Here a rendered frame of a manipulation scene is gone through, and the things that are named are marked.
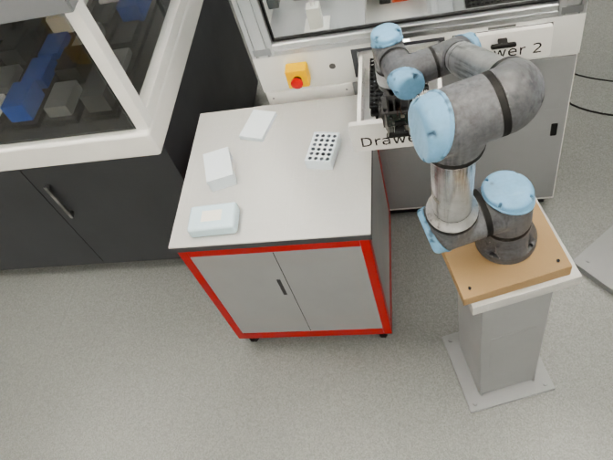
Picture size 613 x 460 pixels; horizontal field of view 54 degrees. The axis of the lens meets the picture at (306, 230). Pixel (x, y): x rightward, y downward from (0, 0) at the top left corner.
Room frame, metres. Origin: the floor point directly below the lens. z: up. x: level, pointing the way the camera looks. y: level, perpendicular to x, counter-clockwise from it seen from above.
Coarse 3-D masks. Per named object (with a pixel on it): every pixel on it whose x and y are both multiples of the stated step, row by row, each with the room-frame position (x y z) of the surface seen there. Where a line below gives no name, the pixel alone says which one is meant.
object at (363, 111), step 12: (408, 48) 1.50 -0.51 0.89; (420, 48) 1.49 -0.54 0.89; (360, 60) 1.53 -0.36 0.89; (372, 60) 1.54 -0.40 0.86; (360, 72) 1.47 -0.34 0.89; (360, 84) 1.42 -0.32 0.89; (432, 84) 1.37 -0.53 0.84; (360, 96) 1.37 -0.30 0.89; (360, 108) 1.32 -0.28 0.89; (360, 120) 1.27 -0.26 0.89
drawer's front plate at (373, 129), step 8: (368, 120) 1.23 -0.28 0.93; (376, 120) 1.21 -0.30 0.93; (352, 128) 1.23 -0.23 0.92; (360, 128) 1.22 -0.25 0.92; (368, 128) 1.21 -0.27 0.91; (376, 128) 1.21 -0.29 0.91; (384, 128) 1.20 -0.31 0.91; (352, 136) 1.23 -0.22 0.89; (360, 136) 1.22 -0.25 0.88; (368, 136) 1.22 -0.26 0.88; (376, 136) 1.21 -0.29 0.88; (384, 136) 1.20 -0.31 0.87; (408, 136) 1.18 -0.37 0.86; (352, 144) 1.23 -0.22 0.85; (360, 144) 1.23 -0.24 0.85; (368, 144) 1.22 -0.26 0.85; (384, 144) 1.20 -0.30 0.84; (392, 144) 1.19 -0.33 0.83; (400, 144) 1.18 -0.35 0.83; (408, 144) 1.18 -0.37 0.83
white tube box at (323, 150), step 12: (324, 132) 1.38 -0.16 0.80; (336, 132) 1.36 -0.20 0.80; (312, 144) 1.35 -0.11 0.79; (324, 144) 1.33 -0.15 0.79; (336, 144) 1.31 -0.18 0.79; (312, 156) 1.30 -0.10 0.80; (324, 156) 1.28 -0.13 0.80; (336, 156) 1.29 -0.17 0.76; (312, 168) 1.29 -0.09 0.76; (324, 168) 1.26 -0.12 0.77
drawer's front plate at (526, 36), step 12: (552, 24) 1.33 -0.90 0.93; (480, 36) 1.39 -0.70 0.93; (492, 36) 1.38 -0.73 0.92; (504, 36) 1.37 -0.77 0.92; (516, 36) 1.35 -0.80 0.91; (528, 36) 1.34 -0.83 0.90; (540, 36) 1.33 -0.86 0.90; (552, 36) 1.32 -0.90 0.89; (504, 48) 1.37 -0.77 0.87; (516, 48) 1.35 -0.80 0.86; (528, 48) 1.34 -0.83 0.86; (540, 48) 1.33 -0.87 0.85
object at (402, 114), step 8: (384, 96) 1.17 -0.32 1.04; (392, 96) 1.10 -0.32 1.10; (384, 104) 1.14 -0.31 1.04; (392, 104) 1.13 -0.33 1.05; (400, 104) 1.11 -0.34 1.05; (408, 104) 1.11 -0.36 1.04; (384, 112) 1.12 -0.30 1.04; (392, 112) 1.11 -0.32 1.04; (400, 112) 1.09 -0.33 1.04; (384, 120) 1.13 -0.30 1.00; (392, 120) 1.11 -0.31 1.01; (400, 120) 1.10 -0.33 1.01; (408, 120) 1.10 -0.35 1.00
